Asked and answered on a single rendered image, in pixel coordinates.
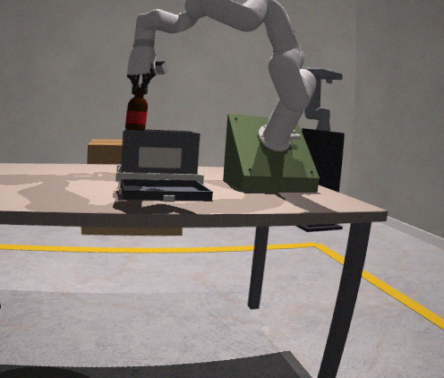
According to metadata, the brown glass bottle with red label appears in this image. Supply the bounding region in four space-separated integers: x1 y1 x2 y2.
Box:
125 87 148 131

